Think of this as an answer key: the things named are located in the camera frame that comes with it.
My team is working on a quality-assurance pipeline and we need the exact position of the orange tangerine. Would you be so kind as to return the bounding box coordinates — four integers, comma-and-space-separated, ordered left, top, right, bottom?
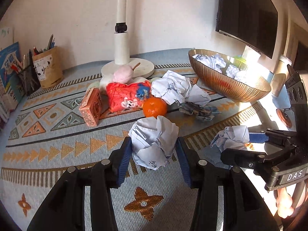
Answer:
143, 97, 167, 118

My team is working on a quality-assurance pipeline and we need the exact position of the small orange carton box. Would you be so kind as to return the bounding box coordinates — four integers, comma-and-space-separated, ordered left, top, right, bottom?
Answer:
79, 88, 103, 127

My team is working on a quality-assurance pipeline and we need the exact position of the red snack bag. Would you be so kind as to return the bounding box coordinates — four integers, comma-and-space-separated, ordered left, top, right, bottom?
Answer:
106, 80, 152, 112

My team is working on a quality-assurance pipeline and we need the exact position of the white desk lamp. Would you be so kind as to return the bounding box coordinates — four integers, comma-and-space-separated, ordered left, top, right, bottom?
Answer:
101, 0, 154, 79

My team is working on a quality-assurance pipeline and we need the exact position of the ribbed copper bowl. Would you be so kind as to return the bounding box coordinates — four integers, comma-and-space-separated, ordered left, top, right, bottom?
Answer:
188, 49, 272, 103

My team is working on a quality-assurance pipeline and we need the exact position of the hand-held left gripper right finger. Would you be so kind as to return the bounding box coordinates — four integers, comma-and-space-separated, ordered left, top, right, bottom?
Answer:
175, 137, 280, 231

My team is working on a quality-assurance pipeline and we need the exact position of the person's right hand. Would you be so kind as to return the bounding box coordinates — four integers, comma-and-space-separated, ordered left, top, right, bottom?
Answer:
275, 183, 308, 218

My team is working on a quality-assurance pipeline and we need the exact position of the kraft paper pen holder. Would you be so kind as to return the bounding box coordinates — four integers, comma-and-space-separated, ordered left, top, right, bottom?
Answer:
32, 46, 64, 89

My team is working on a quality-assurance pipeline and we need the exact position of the black mesh pen holder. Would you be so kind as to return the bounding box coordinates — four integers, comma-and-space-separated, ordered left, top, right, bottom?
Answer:
17, 64, 41, 96

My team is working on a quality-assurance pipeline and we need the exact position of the large paper ball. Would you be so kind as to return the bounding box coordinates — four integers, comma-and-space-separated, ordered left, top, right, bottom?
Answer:
151, 70, 212, 106

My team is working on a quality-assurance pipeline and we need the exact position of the small paper ball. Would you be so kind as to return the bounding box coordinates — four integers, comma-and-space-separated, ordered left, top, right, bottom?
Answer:
210, 125, 251, 152

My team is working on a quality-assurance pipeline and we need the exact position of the bunch of pens and pencils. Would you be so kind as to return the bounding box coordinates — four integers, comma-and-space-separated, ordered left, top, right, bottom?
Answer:
14, 49, 34, 74

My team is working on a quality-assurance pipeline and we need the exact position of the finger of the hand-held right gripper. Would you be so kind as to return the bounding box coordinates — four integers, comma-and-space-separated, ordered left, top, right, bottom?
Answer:
248, 129, 298, 148
220, 147, 290, 171

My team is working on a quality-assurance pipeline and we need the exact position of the blue plaid cloth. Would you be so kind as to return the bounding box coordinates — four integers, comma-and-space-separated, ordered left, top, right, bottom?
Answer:
179, 102, 222, 121

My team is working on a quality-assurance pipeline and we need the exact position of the row of standing books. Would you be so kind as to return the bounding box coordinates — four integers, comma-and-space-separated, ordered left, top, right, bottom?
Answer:
0, 26, 23, 123

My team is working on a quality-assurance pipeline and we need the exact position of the black flat monitor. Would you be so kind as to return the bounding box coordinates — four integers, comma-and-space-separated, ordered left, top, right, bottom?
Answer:
215, 0, 278, 59

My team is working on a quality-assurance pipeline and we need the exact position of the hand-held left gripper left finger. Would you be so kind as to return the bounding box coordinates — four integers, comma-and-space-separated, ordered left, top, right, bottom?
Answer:
26, 137, 133, 231

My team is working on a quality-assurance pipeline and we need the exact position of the patterned woven table mat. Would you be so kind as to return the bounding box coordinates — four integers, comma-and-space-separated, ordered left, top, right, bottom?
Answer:
0, 60, 289, 231

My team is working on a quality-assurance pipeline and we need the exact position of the paper ball with handwriting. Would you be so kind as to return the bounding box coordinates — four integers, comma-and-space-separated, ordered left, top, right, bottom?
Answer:
128, 116, 179, 171

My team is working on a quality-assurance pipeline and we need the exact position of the pink white plush toy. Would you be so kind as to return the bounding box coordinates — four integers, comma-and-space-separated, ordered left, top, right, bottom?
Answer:
87, 64, 164, 94

